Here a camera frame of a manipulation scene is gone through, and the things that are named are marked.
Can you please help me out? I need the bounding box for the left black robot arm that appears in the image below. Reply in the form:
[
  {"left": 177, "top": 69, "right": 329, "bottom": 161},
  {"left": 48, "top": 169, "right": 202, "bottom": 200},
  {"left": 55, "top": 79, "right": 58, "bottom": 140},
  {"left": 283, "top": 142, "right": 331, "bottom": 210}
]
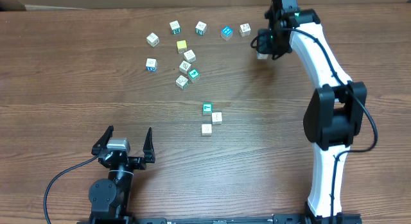
[{"left": 89, "top": 126, "right": 155, "bottom": 223}]

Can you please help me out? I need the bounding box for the blue top wooden block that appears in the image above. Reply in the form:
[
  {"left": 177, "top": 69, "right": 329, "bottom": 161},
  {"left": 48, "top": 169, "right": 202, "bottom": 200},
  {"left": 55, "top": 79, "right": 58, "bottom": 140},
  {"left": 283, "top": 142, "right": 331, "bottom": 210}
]
[{"left": 221, "top": 26, "right": 233, "bottom": 41}]

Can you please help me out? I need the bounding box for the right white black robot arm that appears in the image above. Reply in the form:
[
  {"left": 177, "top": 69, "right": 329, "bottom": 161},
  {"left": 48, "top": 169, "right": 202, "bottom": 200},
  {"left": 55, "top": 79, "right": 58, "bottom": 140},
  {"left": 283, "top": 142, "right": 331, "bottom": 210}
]
[{"left": 251, "top": 0, "right": 367, "bottom": 223}]

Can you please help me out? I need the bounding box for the green 7 wooden block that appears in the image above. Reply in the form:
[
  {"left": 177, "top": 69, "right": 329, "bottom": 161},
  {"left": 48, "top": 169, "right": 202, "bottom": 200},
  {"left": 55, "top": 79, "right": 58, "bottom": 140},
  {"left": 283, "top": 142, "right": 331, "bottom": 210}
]
[{"left": 202, "top": 103, "right": 213, "bottom": 115}]

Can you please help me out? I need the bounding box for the wooden block top right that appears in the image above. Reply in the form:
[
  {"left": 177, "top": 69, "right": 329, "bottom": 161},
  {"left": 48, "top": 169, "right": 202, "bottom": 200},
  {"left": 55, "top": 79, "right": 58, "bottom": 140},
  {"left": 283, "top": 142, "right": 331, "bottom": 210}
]
[{"left": 240, "top": 23, "right": 251, "bottom": 37}]

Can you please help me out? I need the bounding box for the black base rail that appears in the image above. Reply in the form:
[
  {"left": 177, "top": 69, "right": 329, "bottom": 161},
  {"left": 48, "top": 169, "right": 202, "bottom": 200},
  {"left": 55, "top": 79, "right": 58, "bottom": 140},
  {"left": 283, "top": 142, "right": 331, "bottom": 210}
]
[{"left": 76, "top": 212, "right": 363, "bottom": 224}]

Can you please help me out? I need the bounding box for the wooden block teal Q side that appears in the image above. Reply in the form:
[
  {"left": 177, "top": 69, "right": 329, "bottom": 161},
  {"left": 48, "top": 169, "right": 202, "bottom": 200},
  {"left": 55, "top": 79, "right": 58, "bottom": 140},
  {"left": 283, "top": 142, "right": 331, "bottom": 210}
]
[{"left": 195, "top": 21, "right": 207, "bottom": 36}]

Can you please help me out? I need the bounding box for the green 4 wooden block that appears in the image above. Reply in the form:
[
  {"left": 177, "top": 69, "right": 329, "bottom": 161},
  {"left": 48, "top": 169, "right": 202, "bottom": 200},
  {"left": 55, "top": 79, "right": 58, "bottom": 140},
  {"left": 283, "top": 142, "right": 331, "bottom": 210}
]
[{"left": 188, "top": 69, "right": 200, "bottom": 83}]

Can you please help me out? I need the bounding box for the wooden block red K side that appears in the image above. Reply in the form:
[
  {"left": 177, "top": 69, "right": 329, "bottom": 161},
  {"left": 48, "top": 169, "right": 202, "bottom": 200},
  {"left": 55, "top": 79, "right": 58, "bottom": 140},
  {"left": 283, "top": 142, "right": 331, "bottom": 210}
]
[{"left": 179, "top": 60, "right": 191, "bottom": 74}]

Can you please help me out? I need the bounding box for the wooden elephant block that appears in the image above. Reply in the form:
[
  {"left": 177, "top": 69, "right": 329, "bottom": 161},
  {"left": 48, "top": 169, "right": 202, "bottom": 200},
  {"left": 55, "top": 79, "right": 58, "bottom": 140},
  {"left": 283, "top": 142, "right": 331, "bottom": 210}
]
[{"left": 176, "top": 75, "right": 189, "bottom": 90}]

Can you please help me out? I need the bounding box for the wooden block top left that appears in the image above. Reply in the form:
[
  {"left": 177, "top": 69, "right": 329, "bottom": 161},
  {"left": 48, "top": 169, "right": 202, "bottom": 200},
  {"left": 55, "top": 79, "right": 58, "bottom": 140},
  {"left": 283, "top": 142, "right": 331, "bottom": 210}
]
[{"left": 146, "top": 33, "right": 159, "bottom": 47}]

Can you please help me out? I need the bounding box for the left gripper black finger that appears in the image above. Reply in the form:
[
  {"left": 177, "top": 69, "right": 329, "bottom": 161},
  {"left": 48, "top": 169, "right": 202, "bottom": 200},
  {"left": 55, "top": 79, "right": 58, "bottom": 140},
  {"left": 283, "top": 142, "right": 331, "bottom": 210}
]
[
  {"left": 143, "top": 127, "right": 155, "bottom": 163},
  {"left": 91, "top": 125, "right": 114, "bottom": 155}
]

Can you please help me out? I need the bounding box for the wooden block blue T side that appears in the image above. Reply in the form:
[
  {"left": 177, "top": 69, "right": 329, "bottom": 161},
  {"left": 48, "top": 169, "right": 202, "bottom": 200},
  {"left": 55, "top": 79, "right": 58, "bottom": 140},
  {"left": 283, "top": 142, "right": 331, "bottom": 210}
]
[{"left": 211, "top": 112, "right": 222, "bottom": 125}]

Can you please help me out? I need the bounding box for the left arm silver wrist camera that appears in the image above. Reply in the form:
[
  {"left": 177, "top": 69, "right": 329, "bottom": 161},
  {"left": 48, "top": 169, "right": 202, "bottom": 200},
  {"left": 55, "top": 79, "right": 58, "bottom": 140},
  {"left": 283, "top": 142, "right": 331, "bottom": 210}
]
[{"left": 107, "top": 137, "right": 130, "bottom": 153}]

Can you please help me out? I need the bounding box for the plain wooden block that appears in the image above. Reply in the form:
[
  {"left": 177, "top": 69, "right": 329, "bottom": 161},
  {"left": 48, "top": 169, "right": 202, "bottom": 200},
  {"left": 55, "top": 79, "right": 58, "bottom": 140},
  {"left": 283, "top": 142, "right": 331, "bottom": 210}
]
[
  {"left": 201, "top": 124, "right": 212, "bottom": 136},
  {"left": 184, "top": 49, "right": 197, "bottom": 63}
]

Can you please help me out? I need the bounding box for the yellow top wooden block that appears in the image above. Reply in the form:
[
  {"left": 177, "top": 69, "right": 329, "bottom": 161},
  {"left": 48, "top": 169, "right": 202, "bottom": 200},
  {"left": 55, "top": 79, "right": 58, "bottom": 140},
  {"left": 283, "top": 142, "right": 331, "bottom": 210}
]
[{"left": 177, "top": 40, "right": 188, "bottom": 54}]

